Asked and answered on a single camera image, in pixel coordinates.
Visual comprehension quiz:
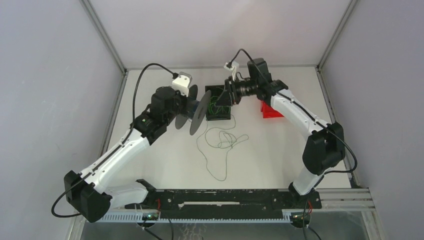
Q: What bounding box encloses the black camera cable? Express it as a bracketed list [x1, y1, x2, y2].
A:
[50, 62, 180, 219]
[225, 48, 359, 175]

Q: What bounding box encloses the dark grey cable spool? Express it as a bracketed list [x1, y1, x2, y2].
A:
[175, 84, 211, 136]

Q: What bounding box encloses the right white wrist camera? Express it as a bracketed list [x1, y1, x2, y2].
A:
[223, 61, 240, 81]

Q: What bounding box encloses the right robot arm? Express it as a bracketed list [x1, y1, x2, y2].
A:
[216, 58, 346, 208]

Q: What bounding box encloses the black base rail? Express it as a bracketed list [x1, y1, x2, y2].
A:
[124, 189, 323, 220]

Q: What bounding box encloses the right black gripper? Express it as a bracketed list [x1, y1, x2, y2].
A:
[215, 75, 259, 107]

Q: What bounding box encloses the green cable in black bin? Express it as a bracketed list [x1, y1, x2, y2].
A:
[207, 96, 229, 117]

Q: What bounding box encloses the right black camera cable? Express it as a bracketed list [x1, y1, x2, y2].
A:
[225, 48, 359, 175]

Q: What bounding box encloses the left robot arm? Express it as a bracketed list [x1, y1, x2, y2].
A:
[63, 84, 204, 223]

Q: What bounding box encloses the long green cable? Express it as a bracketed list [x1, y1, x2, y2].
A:
[196, 99, 250, 182]

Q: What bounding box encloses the left black camera cable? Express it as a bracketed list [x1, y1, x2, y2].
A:
[50, 62, 180, 219]

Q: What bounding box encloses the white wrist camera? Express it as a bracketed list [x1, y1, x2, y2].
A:
[223, 61, 240, 81]
[171, 71, 192, 97]

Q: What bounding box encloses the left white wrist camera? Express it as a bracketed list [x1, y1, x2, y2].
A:
[171, 71, 192, 97]

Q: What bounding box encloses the red plastic bin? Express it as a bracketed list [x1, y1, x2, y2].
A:
[260, 101, 284, 119]

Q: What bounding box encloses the black plastic bin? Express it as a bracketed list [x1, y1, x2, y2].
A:
[204, 85, 231, 121]

